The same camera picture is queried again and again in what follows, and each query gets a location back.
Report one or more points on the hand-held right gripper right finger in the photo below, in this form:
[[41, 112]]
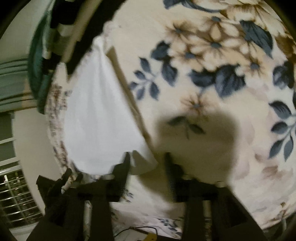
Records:
[[171, 171]]

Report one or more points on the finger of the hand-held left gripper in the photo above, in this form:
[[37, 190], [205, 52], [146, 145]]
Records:
[[62, 182]]

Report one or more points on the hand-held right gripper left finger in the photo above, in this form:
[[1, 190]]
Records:
[[123, 169]]

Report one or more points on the white t-shirt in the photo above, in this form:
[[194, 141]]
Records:
[[97, 115]]

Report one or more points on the window with metal grille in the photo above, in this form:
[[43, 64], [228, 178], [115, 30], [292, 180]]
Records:
[[13, 197]]

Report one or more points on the yellow object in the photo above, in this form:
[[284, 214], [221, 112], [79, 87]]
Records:
[[150, 237]]

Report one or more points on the floral bed sheet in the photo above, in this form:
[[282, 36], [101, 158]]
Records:
[[208, 69]]

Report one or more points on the pale green curtain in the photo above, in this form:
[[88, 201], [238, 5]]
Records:
[[13, 81]]

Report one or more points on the dark green folded blanket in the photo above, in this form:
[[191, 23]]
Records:
[[37, 69]]

